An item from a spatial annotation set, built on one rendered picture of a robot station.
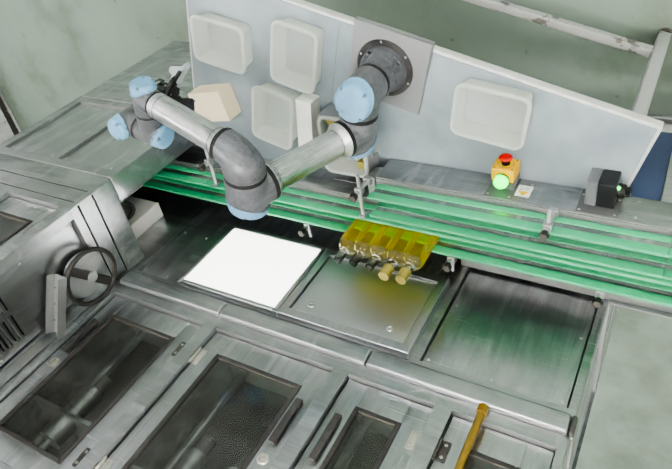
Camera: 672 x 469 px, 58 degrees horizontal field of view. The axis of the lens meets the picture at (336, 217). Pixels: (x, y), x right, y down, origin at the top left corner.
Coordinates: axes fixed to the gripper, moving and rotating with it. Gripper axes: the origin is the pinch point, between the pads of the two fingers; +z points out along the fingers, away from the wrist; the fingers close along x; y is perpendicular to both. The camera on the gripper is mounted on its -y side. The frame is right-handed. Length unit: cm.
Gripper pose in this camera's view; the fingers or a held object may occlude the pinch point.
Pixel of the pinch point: (194, 82)
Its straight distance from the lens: 216.5
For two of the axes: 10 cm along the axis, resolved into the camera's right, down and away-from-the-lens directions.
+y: -8.8, -3.5, 3.3
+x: -0.4, 7.3, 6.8
